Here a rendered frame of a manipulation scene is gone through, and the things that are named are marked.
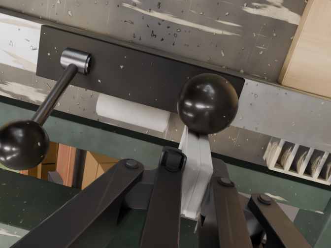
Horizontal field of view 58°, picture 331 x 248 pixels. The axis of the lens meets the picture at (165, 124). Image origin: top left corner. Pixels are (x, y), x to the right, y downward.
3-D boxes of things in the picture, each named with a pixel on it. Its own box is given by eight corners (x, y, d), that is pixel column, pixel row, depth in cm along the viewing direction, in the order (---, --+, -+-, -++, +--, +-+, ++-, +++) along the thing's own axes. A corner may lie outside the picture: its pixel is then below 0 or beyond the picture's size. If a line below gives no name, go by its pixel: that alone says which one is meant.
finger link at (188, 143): (182, 216, 15) (168, 213, 15) (185, 159, 22) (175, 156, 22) (199, 166, 14) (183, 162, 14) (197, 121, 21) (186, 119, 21)
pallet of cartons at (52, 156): (65, 139, 572) (28, 139, 536) (59, 192, 593) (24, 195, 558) (55, 128, 636) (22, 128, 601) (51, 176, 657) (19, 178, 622)
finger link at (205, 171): (199, 166, 14) (214, 170, 14) (197, 121, 21) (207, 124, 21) (182, 216, 15) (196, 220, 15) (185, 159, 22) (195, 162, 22)
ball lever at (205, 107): (209, 116, 30) (233, 147, 17) (173, 106, 30) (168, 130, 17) (220, 79, 30) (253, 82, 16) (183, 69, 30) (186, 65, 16)
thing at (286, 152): (319, 172, 36) (330, 185, 33) (262, 157, 36) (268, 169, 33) (333, 143, 34) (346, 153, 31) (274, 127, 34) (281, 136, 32)
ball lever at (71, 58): (100, 74, 31) (38, 185, 22) (64, 65, 31) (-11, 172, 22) (100, 44, 28) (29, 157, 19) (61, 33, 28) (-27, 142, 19)
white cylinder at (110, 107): (101, 110, 36) (166, 127, 36) (93, 117, 33) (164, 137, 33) (106, 86, 35) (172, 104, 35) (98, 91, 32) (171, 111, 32)
